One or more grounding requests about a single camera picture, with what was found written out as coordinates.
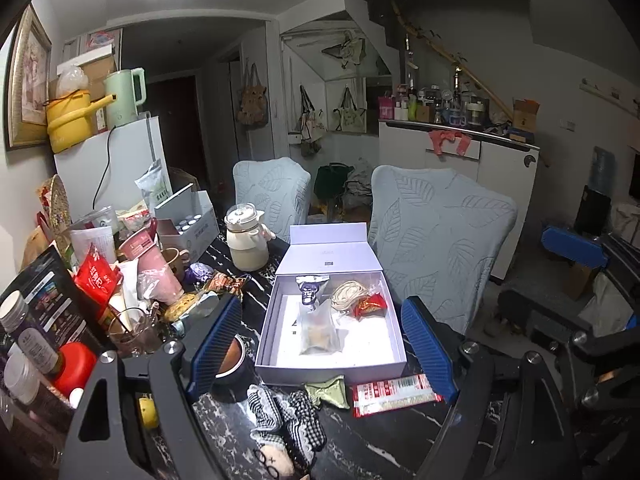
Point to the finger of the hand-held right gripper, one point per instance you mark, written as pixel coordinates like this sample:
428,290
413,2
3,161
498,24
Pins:
540,315
575,247

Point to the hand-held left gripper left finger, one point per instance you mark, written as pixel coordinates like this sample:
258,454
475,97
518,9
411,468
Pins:
215,340

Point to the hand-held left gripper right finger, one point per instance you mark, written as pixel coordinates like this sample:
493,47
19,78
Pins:
430,350

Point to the long red white packet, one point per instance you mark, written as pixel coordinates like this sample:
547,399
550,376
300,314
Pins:
395,395

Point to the white gift box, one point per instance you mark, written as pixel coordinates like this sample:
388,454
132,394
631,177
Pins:
365,355

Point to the small red snack packet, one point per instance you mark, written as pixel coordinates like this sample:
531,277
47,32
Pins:
370,306

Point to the clear bag with pastry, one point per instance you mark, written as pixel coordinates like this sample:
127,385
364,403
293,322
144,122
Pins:
320,332

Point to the checkered cloth doll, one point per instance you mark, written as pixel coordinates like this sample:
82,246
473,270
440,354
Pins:
285,420

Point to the green satin pouch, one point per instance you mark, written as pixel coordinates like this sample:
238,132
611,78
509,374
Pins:
330,391

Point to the purple snack packet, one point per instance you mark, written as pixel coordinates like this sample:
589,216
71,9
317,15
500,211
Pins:
311,290

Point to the steel bowl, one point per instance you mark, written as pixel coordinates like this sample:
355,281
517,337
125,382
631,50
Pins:
240,380

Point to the gold candy wrappers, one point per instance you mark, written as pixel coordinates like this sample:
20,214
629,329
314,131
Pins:
225,284

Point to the purple candy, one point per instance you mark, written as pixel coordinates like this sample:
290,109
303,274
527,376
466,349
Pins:
199,274

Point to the glass mug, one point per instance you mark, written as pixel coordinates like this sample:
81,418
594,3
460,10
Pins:
132,335

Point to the blue water bottle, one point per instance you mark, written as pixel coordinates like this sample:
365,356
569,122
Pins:
604,170

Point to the brown mug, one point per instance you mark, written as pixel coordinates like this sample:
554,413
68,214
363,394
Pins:
175,262

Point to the pink cups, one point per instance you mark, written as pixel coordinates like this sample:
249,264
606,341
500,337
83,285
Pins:
155,270

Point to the yellow round toy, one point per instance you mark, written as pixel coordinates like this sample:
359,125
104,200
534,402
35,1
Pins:
149,411

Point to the white cabinet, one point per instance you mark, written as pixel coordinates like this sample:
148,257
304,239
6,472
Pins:
505,180

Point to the cream kettle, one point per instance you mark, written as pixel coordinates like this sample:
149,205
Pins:
247,240

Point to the large light blue covered chair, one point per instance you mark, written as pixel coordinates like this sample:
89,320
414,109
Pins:
440,240

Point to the white carton with bottles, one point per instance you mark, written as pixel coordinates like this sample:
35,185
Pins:
197,230

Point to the red snack bag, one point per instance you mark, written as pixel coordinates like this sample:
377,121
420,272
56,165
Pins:
97,275

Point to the open cardboard box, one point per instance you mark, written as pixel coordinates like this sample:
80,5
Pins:
526,116

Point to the red bottle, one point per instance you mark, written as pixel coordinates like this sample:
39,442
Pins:
75,372

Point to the small light blue covered chair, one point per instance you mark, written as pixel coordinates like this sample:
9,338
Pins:
270,192

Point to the pink cloth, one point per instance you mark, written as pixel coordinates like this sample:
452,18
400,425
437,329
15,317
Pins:
447,141

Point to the green white tea pouch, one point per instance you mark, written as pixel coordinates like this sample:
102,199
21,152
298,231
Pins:
154,185

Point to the black printed packet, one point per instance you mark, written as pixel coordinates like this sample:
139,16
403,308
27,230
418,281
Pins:
55,290

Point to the purple label jar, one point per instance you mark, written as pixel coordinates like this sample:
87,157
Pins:
30,335

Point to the dark green bag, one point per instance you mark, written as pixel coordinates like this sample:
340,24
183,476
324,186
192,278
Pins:
332,182

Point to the white fridge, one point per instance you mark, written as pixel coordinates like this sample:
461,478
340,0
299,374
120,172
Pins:
130,165

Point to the white jar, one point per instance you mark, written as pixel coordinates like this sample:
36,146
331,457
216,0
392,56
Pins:
22,375

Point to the row of bottles and jars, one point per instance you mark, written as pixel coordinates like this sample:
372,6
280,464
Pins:
435,107

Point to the bamboo handrail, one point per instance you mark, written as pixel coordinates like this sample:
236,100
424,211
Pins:
465,65

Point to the dark wooden door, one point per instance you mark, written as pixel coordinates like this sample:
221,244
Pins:
177,125

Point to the beige tote bag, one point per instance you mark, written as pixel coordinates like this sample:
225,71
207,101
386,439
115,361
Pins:
311,122
350,117

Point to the brown tote bag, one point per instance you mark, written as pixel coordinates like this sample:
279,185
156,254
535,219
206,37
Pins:
252,105

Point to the green electric kettle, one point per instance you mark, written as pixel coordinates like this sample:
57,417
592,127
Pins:
122,100

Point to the yellow pot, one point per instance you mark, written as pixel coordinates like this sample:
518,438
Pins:
70,125

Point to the green hanging decoration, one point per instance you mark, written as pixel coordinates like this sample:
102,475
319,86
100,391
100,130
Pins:
347,49

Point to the framed picture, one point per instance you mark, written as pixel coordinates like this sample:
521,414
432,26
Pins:
30,80

